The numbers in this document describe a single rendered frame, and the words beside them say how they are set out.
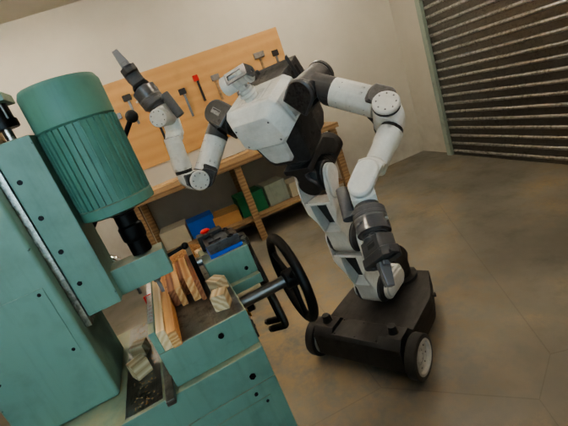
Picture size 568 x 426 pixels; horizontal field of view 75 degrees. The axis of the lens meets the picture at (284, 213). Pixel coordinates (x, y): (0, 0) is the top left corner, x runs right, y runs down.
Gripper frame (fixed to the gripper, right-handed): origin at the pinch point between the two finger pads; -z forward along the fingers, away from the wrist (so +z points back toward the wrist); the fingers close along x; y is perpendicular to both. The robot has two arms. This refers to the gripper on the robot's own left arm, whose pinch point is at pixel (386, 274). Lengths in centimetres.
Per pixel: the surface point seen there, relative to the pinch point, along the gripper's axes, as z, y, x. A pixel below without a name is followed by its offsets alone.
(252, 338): -8.8, 30.2, 16.8
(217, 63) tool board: 307, -6, 189
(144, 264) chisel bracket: 12, 55, 20
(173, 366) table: -13, 48, 18
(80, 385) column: -13, 68, 30
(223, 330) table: -7.0, 37.5, 13.7
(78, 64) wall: 298, 126, 208
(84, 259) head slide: 11, 68, 15
